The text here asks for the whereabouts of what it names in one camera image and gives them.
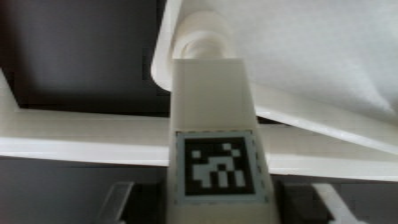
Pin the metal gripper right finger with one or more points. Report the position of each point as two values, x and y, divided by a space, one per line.
342 216

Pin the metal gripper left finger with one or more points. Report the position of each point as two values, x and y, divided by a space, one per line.
113 204

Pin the white L-shaped fence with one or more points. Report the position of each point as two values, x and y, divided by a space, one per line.
126 140

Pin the white desk top tray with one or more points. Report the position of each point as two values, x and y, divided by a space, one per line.
318 45

